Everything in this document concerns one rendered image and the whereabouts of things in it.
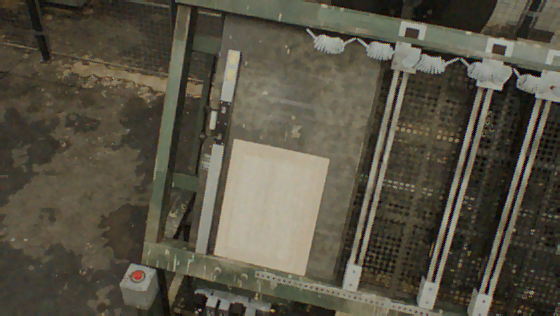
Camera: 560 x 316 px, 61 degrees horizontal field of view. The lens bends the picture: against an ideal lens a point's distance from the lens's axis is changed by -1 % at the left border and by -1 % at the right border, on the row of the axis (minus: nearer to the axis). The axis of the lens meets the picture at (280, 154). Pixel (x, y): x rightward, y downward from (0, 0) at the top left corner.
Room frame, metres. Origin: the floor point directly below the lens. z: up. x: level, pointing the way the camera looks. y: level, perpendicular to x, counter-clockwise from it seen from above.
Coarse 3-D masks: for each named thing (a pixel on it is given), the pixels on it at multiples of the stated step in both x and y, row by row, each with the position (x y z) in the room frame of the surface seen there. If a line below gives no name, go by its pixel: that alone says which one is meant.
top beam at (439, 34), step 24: (192, 0) 1.85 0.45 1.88; (216, 0) 1.84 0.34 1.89; (240, 0) 1.84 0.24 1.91; (264, 0) 1.84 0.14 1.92; (288, 0) 1.84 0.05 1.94; (288, 24) 1.84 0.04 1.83; (360, 24) 1.78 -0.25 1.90; (384, 24) 1.78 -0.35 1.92; (432, 24) 1.78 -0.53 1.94; (432, 48) 1.72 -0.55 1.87; (480, 48) 1.72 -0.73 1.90; (528, 48) 1.72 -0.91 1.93; (552, 48) 1.72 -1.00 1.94
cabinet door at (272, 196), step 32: (256, 160) 1.54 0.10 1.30; (288, 160) 1.53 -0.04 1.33; (320, 160) 1.53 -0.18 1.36; (256, 192) 1.46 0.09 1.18; (288, 192) 1.46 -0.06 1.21; (320, 192) 1.45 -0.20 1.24; (224, 224) 1.37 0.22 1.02; (256, 224) 1.37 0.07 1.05; (288, 224) 1.37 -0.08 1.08; (224, 256) 1.28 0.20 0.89; (256, 256) 1.28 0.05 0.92; (288, 256) 1.29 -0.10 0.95
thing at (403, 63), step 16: (400, 32) 1.75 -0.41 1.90; (400, 48) 1.72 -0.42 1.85; (416, 48) 1.61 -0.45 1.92; (400, 64) 1.68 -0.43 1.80; (400, 80) 1.68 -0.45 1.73; (400, 96) 1.64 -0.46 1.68; (384, 112) 1.62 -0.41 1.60; (384, 128) 1.57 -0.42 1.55; (384, 144) 1.56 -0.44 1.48; (384, 160) 1.49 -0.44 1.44; (368, 176) 1.49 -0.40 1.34; (368, 192) 1.42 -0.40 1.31; (368, 208) 1.38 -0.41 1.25; (368, 224) 1.34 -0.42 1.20; (352, 256) 1.26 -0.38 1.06; (352, 272) 1.21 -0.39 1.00; (352, 288) 1.17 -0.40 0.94
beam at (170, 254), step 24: (168, 240) 1.35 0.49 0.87; (144, 264) 1.24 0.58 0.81; (168, 264) 1.24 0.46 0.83; (192, 264) 1.24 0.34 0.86; (216, 264) 1.24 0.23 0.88; (240, 264) 1.24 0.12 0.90; (264, 288) 1.18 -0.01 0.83; (288, 288) 1.18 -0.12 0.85; (360, 288) 1.21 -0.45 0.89; (360, 312) 1.12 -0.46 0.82; (384, 312) 1.12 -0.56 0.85; (456, 312) 1.14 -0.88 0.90
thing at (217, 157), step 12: (228, 60) 1.76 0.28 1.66; (240, 60) 1.79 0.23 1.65; (228, 84) 1.70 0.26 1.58; (228, 96) 1.68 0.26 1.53; (228, 120) 1.62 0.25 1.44; (216, 144) 1.56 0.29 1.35; (216, 156) 1.53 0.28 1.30; (216, 168) 1.50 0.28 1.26; (216, 180) 1.47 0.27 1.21; (216, 192) 1.45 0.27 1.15; (204, 204) 1.41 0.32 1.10; (204, 216) 1.38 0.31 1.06; (204, 228) 1.34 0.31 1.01; (204, 240) 1.31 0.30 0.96; (204, 252) 1.28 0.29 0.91
